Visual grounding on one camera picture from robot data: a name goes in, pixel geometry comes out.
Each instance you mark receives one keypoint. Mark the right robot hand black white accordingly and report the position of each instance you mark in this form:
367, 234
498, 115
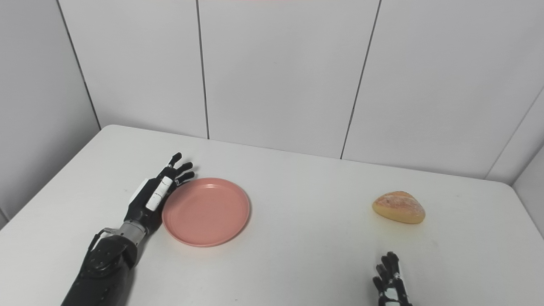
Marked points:
391, 282

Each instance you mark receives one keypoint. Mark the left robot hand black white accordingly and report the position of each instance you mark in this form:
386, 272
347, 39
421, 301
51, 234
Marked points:
155, 193

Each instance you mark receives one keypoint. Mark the pink round plate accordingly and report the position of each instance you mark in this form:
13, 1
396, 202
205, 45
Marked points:
206, 211

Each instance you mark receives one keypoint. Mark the golden bread roll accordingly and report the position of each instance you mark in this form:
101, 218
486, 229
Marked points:
398, 207

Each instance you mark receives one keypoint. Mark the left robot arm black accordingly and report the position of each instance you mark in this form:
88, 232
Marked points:
106, 267

